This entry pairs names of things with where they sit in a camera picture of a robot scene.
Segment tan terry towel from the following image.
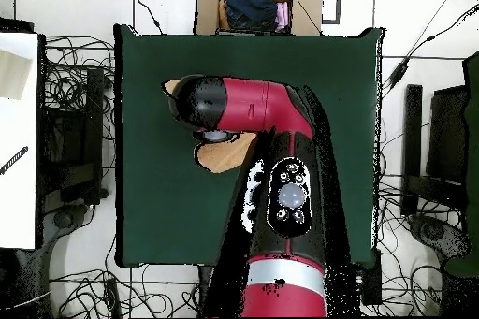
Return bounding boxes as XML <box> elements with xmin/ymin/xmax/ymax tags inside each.
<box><xmin>162</xmin><ymin>78</ymin><xmax>259</xmax><ymax>174</ymax></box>

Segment dark green table cloth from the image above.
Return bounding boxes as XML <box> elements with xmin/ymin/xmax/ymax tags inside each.
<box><xmin>113</xmin><ymin>23</ymin><xmax>385</xmax><ymax>269</ymax></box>

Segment tan garment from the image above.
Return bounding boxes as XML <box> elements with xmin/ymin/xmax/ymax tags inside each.
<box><xmin>217</xmin><ymin>0</ymin><xmax>231</xmax><ymax>31</ymax></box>

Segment pink garment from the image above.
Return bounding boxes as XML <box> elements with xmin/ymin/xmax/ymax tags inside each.
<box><xmin>274</xmin><ymin>1</ymin><xmax>291</xmax><ymax>33</ymax></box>

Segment brown cardboard box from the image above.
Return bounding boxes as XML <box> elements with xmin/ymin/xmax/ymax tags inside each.
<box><xmin>194</xmin><ymin>0</ymin><xmax>325</xmax><ymax>36</ymax></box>

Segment dark blue jeans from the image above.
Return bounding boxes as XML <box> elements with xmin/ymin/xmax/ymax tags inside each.
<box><xmin>223</xmin><ymin>0</ymin><xmax>279</xmax><ymax>32</ymax></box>

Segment grey chair base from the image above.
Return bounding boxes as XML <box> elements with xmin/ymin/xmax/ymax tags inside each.
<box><xmin>40</xmin><ymin>204</ymin><xmax>91</xmax><ymax>247</ymax></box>

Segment white desk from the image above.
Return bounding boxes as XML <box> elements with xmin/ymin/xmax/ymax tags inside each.
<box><xmin>0</xmin><ymin>32</ymin><xmax>39</xmax><ymax>250</ymax></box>

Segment black striped tool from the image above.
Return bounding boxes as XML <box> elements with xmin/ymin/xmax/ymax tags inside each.
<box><xmin>0</xmin><ymin>145</ymin><xmax>30</xmax><ymax>176</ymax></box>

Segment dark green fabric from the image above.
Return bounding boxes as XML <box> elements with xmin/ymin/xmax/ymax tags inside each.
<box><xmin>444</xmin><ymin>51</ymin><xmax>479</xmax><ymax>277</ymax></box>

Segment beige paper sheet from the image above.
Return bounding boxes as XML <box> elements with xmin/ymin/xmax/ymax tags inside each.
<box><xmin>0</xmin><ymin>49</ymin><xmax>33</xmax><ymax>101</ymax></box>

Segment black chair frame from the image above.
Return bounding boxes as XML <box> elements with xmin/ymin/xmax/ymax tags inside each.
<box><xmin>399</xmin><ymin>83</ymin><xmax>469</xmax><ymax>217</ymax></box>

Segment thin black cable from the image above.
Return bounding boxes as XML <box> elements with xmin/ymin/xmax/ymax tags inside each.
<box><xmin>126</xmin><ymin>0</ymin><xmax>165</xmax><ymax>36</ymax></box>

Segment black cable with adapter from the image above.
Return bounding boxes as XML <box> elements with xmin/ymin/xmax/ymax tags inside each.
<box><xmin>381</xmin><ymin>0</ymin><xmax>479</xmax><ymax>99</ymax></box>

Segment black cable tangle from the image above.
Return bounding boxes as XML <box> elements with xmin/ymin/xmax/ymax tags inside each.
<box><xmin>42</xmin><ymin>36</ymin><xmax>116</xmax><ymax>140</ymax></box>

